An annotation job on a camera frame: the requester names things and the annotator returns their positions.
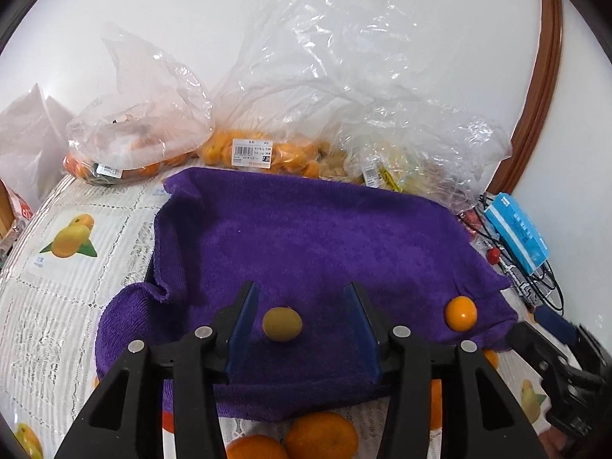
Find purple towel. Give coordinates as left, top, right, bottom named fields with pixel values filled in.
left=94, top=166, right=519, bottom=422

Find small green round fruit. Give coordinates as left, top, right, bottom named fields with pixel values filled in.
left=262, top=306, right=303, bottom=343

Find blue tissue pack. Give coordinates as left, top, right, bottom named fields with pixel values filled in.
left=483, top=192, right=550, bottom=273

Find brown wooden door frame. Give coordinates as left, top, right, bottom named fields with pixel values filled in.
left=485, top=0, right=565, bottom=202

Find bag of red fruit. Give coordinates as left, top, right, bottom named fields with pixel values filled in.
left=458, top=205, right=485, bottom=241

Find black cable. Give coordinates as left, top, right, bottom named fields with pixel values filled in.
left=478, top=191, right=567, bottom=311

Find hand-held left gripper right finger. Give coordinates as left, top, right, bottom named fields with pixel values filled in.
left=343, top=281, right=548, bottom=459

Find lace fruit-print tablecloth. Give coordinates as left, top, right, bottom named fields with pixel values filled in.
left=0, top=172, right=575, bottom=459

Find clear bag of oranges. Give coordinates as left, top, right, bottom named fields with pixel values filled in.
left=64, top=21, right=216, bottom=186

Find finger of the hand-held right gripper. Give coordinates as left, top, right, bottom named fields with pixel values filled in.
left=507, top=321, right=565, bottom=374

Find clear bag of mandarins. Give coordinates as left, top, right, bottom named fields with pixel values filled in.
left=197, top=0, right=412, bottom=180

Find white plastic bag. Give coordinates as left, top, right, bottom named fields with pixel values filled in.
left=0, top=83, right=77, bottom=206

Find clear bag of yellow fruit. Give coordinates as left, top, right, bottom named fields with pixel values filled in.
left=319, top=98, right=513, bottom=211

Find black white patterned strap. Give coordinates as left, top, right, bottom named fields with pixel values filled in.
left=502, top=263, right=541, bottom=303

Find small orange kumquat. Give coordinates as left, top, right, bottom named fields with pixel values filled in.
left=444, top=295, right=478, bottom=332

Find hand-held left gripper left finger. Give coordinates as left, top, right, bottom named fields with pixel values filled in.
left=54, top=281, right=261, bottom=459

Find orange mandarin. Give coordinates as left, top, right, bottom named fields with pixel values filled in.
left=226, top=434, right=290, bottom=459

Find large orange with stem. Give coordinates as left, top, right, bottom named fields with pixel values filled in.
left=286, top=411, right=359, bottom=459

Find person's right hand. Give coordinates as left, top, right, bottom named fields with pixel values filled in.
left=539, top=429, right=577, bottom=459

